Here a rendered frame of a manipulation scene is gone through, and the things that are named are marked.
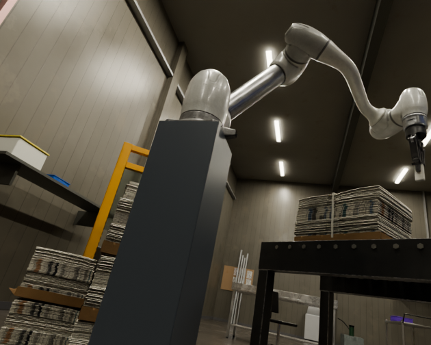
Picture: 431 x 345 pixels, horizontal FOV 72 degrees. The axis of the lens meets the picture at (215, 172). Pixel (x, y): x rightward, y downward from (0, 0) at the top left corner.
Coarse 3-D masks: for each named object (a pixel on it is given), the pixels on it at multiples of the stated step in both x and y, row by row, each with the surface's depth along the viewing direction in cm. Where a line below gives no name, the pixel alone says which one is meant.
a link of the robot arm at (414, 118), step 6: (408, 114) 126; (414, 114) 124; (420, 114) 124; (402, 120) 129; (408, 120) 125; (414, 120) 124; (420, 120) 122; (426, 120) 123; (408, 126) 125; (426, 126) 123
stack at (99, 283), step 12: (120, 204) 120; (132, 204) 121; (120, 216) 118; (108, 228) 115; (120, 228) 117; (108, 240) 114; (120, 240) 115; (108, 264) 111; (96, 276) 109; (108, 276) 117; (96, 288) 106; (96, 300) 105; (84, 324) 103; (72, 336) 101; (84, 336) 102
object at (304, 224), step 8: (304, 200) 138; (312, 200) 135; (320, 200) 131; (304, 208) 136; (312, 208) 133; (320, 208) 129; (304, 216) 134; (312, 216) 131; (320, 216) 127; (296, 224) 135; (304, 224) 132; (312, 224) 129; (320, 224) 125; (296, 232) 133; (304, 232) 130; (312, 232) 127; (320, 232) 124
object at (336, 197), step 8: (328, 200) 128; (336, 200) 125; (328, 208) 126; (336, 208) 123; (328, 216) 124; (336, 216) 122; (328, 224) 122; (336, 224) 120; (328, 232) 121; (336, 232) 119
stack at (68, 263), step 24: (48, 264) 139; (72, 264) 142; (96, 264) 155; (48, 288) 136; (72, 288) 139; (24, 312) 130; (48, 312) 132; (72, 312) 135; (0, 336) 124; (24, 336) 127; (48, 336) 130
